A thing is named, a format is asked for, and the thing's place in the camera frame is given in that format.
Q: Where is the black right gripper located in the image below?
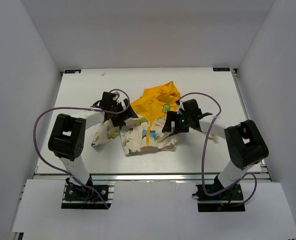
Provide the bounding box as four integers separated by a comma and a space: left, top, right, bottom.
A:
163, 111, 192, 133

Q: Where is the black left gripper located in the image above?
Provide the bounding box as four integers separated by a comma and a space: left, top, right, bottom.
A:
110, 98, 137, 127

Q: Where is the cream dinosaur print baby jacket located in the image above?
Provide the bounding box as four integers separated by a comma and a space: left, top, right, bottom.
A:
91, 81, 181, 157

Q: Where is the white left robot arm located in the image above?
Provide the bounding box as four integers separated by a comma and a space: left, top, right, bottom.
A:
48, 89, 137, 200

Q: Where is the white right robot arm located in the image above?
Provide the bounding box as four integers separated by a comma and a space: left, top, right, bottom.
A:
162, 99, 269, 200

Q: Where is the blue right corner label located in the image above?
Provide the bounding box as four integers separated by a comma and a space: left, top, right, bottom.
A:
212, 67, 230, 72

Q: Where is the blue corner label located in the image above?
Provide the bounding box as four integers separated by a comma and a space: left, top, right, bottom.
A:
64, 69, 81, 74
212, 67, 230, 72

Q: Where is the blue left corner label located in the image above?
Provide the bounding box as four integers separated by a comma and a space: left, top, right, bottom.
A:
64, 69, 81, 74

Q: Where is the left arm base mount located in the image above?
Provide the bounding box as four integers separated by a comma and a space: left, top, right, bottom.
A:
61, 184, 114, 210

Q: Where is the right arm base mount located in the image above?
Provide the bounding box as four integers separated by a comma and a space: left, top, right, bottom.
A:
192, 184, 245, 213

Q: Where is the aluminium front table rail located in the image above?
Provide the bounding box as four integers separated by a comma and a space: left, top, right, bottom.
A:
32, 172, 273, 183

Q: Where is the aluminium right side rail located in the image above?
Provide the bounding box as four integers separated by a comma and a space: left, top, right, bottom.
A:
232, 68, 273, 181

